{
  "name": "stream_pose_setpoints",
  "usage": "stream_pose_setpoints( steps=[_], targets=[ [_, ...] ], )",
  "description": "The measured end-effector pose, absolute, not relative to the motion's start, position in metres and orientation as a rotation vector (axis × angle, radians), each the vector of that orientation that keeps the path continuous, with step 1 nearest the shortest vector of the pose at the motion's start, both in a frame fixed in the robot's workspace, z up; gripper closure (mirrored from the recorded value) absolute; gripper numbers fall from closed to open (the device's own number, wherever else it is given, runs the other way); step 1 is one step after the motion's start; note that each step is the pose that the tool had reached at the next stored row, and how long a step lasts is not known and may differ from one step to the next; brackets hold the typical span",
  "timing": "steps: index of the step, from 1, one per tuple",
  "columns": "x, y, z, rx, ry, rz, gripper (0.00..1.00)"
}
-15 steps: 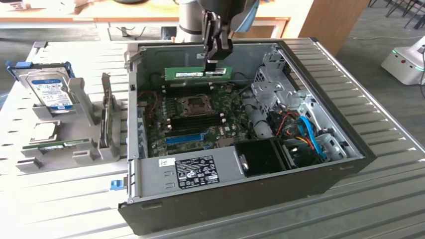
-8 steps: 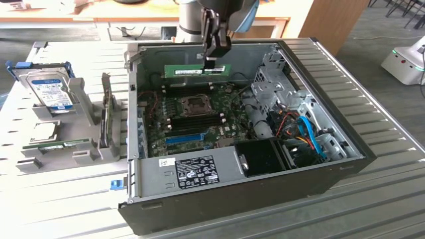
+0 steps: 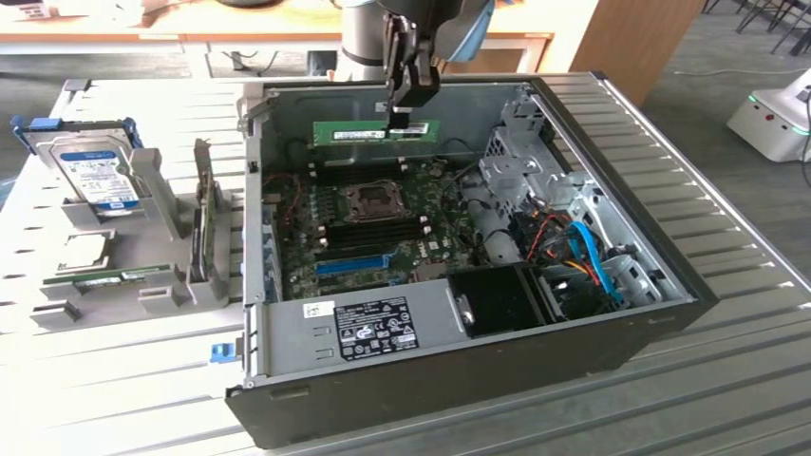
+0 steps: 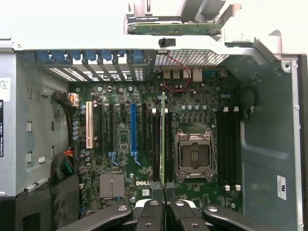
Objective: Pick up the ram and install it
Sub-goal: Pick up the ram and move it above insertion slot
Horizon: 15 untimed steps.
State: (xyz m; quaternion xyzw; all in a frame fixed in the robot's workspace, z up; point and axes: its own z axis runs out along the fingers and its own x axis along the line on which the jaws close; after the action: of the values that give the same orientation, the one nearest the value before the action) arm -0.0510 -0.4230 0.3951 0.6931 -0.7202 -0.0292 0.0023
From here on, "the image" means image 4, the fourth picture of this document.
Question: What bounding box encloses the black RAM slot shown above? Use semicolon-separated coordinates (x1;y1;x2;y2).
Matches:
165;108;171;182
216;109;223;185
228;109;235;185
222;107;229;192
233;107;242;192
156;112;162;182
151;108;157;182
169;112;175;182

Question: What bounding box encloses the silver chipset heatsink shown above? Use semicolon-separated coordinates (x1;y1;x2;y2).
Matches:
99;174;126;200

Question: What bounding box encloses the green Dell motherboard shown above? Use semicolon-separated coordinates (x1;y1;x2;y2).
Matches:
69;69;244;217

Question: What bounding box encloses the metal CPU socket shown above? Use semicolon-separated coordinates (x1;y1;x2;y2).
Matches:
173;127;218;185

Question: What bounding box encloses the long black expansion slot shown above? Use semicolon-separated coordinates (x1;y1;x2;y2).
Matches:
100;103;107;153
109;103;116;150
141;103;148;153

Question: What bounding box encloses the blue PCIe expansion slot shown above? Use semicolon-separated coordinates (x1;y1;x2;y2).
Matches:
130;103;138;156

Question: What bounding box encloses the white case sticker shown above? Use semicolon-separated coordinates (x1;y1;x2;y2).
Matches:
276;174;287;200

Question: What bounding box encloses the white PCI expansion slot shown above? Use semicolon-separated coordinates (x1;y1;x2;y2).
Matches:
85;101;94;149

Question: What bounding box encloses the grey metal PC case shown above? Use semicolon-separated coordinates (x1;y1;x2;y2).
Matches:
0;28;308;231

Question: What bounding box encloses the rear port block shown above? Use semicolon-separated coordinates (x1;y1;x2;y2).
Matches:
161;68;219;82

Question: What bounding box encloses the black white power supply label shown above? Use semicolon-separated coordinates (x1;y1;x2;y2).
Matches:
0;99;4;160

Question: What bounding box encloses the green graphics card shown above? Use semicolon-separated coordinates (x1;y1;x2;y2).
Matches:
127;15;223;36

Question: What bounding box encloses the coloured wire bundle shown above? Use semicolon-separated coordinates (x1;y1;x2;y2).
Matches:
51;148;75;181

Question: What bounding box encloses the black sleeved power cable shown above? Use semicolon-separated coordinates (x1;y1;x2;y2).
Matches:
52;90;80;147

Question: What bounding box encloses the black round cable holder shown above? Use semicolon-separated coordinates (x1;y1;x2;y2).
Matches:
240;86;258;119

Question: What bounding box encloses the thin red wire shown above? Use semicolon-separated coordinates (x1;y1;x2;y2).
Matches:
163;51;193;93

